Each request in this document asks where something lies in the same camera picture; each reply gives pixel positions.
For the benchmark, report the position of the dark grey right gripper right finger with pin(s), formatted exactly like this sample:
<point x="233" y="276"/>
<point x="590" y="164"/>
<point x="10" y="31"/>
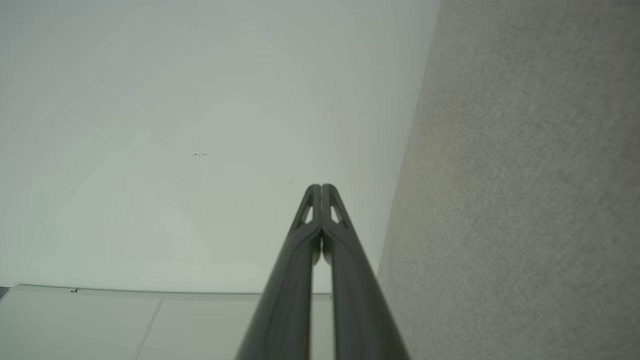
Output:
<point x="360" y="300"/>

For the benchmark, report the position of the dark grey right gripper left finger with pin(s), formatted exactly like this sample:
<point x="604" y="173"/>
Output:
<point x="285" y="300"/>

